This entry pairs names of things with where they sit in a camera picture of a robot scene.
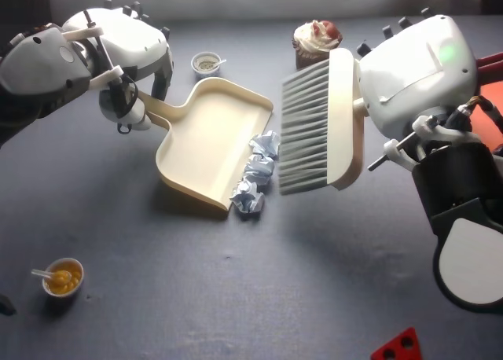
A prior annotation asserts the toy cupcake with red hearts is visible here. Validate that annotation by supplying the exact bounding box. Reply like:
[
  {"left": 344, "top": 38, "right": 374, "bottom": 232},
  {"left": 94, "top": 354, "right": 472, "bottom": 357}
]
[{"left": 292, "top": 20, "right": 343, "bottom": 71}]

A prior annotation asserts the red triangular block with holes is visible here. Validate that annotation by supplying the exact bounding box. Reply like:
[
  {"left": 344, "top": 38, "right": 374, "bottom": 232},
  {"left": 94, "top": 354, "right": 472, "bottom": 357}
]
[{"left": 370, "top": 326, "right": 424, "bottom": 360}]

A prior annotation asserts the cream plastic dustpan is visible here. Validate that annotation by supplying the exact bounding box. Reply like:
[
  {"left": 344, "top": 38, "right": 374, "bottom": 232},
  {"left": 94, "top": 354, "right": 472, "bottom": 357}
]
[{"left": 137, "top": 76, "right": 275, "bottom": 220}]

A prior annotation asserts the orange block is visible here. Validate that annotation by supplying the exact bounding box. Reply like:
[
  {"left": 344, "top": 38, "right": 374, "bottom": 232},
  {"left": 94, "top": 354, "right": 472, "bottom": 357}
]
[{"left": 469, "top": 83, "right": 503, "bottom": 149}]

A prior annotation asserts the white brush with red handle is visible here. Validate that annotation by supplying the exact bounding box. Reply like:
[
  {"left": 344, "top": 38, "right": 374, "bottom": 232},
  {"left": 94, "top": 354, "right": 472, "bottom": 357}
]
[{"left": 277, "top": 47, "right": 503, "bottom": 197}]

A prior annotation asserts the grey table cloth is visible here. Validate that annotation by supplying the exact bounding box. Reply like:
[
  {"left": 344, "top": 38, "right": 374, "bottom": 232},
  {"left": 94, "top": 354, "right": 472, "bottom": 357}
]
[{"left": 0, "top": 16, "right": 503, "bottom": 360}]

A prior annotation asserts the small bowl of yellow food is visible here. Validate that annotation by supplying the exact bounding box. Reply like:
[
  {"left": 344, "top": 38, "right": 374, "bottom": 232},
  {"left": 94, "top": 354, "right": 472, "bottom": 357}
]
[{"left": 42, "top": 257, "right": 85, "bottom": 297}]

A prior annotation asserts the crumpled white paper ball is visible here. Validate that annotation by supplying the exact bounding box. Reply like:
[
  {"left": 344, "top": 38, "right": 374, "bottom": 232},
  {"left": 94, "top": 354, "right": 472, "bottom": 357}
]
[
  {"left": 229, "top": 178, "right": 266, "bottom": 215},
  {"left": 242, "top": 153, "right": 276, "bottom": 186},
  {"left": 249, "top": 130, "right": 282, "bottom": 159}
]

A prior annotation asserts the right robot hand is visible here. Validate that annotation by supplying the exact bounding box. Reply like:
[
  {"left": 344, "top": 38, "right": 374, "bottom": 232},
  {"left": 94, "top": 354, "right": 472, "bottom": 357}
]
[{"left": 355, "top": 6, "right": 479, "bottom": 139}]

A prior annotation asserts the small bowl of green soup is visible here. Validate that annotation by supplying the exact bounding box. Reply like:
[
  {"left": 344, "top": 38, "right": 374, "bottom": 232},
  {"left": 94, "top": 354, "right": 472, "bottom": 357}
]
[{"left": 190, "top": 51, "right": 222, "bottom": 79}]

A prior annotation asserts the white spoon in yellow bowl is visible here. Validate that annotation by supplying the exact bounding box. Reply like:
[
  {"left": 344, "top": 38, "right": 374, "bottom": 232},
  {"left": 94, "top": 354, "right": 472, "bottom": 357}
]
[{"left": 31, "top": 269, "right": 74, "bottom": 281}]

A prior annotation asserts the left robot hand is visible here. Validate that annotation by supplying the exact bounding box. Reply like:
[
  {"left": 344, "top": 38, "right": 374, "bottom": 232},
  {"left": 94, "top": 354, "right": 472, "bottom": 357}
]
[{"left": 61, "top": 0, "right": 174, "bottom": 135}]

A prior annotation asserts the white backdrop sheet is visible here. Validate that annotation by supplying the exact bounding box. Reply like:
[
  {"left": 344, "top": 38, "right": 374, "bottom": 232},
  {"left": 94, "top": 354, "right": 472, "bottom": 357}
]
[{"left": 46, "top": 0, "right": 484, "bottom": 23}]

